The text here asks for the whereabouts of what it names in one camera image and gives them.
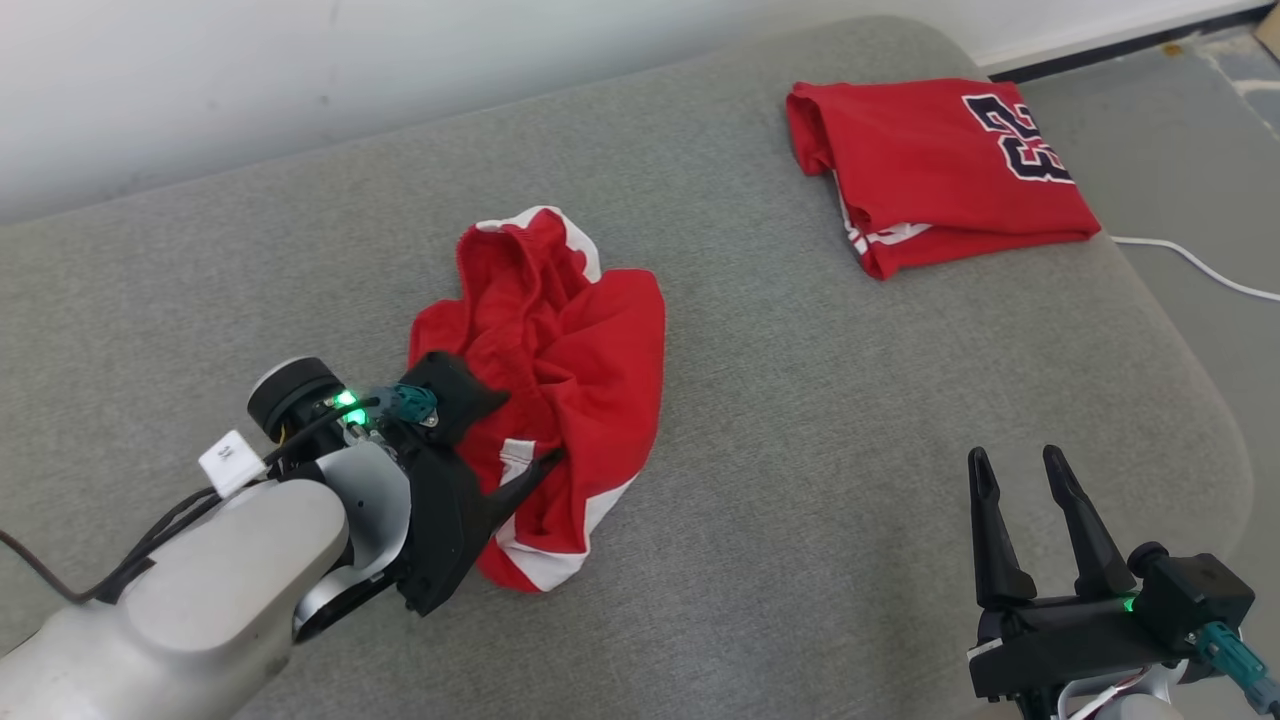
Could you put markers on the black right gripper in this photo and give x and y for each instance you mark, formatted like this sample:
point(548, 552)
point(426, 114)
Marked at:
point(1070, 640)

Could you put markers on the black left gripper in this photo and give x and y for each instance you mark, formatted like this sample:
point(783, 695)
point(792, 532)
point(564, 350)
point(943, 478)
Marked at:
point(445, 530)

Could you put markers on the red white-trimmed shorts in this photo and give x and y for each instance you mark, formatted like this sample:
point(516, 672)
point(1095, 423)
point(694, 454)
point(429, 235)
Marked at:
point(580, 370)

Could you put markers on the red basketball jersey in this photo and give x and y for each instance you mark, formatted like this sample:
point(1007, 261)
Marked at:
point(940, 170)

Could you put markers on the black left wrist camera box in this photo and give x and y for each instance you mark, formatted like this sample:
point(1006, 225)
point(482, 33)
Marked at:
point(455, 395)

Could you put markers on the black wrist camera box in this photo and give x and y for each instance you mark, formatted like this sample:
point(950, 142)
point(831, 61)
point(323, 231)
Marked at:
point(1195, 590)
point(455, 395)

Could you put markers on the teal left camera connector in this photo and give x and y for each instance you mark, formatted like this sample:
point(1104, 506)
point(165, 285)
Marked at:
point(412, 402)

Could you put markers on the teal camera connector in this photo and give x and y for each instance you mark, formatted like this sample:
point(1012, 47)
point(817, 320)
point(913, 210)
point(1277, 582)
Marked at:
point(1240, 665)
point(412, 402)

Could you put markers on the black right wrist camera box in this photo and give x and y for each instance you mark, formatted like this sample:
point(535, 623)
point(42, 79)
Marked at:
point(1195, 590)

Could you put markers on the teal right camera connector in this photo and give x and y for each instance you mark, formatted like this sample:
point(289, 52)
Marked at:
point(1240, 665)

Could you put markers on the white wall baseboard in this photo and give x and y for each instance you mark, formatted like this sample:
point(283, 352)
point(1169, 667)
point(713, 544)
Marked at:
point(1100, 35)

